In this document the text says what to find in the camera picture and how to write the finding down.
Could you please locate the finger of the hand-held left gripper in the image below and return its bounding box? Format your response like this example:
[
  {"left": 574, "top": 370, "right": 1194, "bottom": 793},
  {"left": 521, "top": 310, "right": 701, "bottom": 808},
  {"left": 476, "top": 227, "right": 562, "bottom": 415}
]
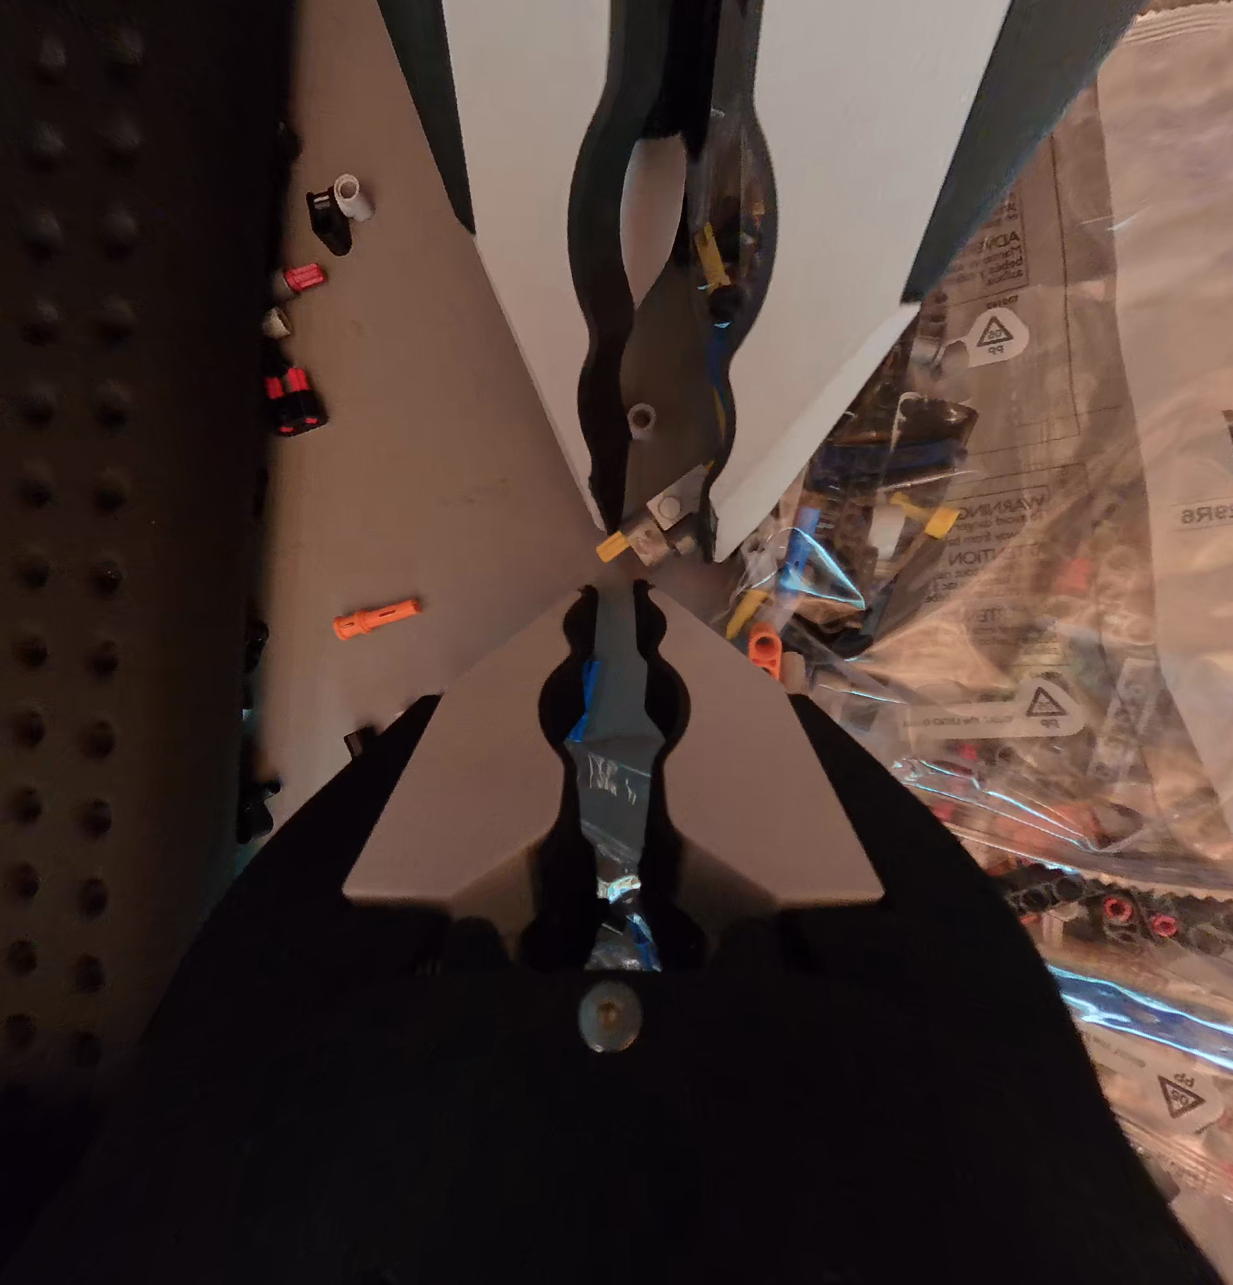
[
  {"left": 704, "top": 0, "right": 1015, "bottom": 564},
  {"left": 442, "top": 0, "right": 638, "bottom": 534}
]

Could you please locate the pile of clear parts bags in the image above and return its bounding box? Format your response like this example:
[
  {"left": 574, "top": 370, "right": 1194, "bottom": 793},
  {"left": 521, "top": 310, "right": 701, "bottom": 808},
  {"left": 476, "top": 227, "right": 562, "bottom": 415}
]
[{"left": 878, "top": 0, "right": 1233, "bottom": 1246}]

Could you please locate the black curved lego piece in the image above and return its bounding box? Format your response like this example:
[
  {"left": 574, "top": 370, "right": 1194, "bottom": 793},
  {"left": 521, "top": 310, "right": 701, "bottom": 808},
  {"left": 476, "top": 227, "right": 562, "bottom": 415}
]
[{"left": 305, "top": 189, "right": 354, "bottom": 257}]

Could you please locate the clear bag of mixed pieces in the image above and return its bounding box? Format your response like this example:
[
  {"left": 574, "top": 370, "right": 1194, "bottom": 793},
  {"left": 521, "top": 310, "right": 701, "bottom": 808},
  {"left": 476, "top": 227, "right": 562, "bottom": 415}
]
[{"left": 677, "top": 90, "right": 1233, "bottom": 905}]

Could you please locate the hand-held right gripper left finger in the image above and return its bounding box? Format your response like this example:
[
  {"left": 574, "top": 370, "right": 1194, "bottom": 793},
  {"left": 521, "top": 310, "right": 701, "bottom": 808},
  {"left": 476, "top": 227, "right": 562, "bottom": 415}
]
[{"left": 341, "top": 585, "right": 609, "bottom": 972}]

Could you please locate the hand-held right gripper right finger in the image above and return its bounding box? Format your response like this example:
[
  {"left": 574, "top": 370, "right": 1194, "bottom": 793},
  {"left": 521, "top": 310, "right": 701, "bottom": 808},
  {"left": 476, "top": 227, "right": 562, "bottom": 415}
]
[{"left": 631, "top": 578, "right": 889, "bottom": 972}]

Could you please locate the grey block with yellow pins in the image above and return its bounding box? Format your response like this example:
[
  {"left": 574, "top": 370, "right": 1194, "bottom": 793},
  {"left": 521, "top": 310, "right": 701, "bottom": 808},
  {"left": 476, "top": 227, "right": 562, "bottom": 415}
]
[{"left": 594, "top": 466, "right": 703, "bottom": 568}]

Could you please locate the black cylinder piece orange stripe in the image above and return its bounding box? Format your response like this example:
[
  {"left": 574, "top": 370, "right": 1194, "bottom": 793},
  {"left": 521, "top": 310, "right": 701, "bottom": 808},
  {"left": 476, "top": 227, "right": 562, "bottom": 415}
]
[{"left": 265, "top": 366, "right": 330, "bottom": 438}]

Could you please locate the orange lego pin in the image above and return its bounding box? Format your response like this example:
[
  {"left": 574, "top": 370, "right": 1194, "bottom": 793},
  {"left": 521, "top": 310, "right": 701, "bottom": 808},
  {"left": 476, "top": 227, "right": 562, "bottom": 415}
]
[{"left": 331, "top": 598, "right": 423, "bottom": 643}]

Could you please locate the black studded mat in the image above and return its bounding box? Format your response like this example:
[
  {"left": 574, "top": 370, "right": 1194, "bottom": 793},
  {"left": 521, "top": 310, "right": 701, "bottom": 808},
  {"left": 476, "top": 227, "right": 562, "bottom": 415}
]
[{"left": 0, "top": 0, "right": 297, "bottom": 1106}]

